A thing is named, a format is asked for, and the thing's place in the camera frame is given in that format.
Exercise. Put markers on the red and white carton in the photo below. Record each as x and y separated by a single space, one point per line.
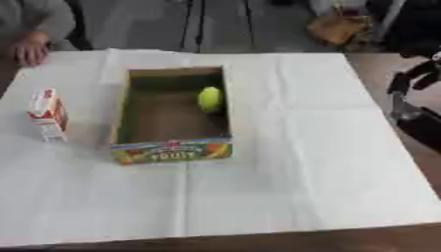
49 114

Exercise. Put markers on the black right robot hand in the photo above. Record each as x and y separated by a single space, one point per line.
416 123

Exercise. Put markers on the person's hand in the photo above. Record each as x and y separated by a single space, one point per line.
30 49

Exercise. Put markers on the yellow-green toy fruit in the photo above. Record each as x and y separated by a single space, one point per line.
209 98

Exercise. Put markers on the black tripod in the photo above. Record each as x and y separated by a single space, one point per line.
198 23

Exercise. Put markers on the brown bag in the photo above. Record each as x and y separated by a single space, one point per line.
339 28

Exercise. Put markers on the person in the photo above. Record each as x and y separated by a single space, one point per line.
28 19

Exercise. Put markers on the open cardboard box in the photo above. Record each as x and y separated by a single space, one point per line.
166 144

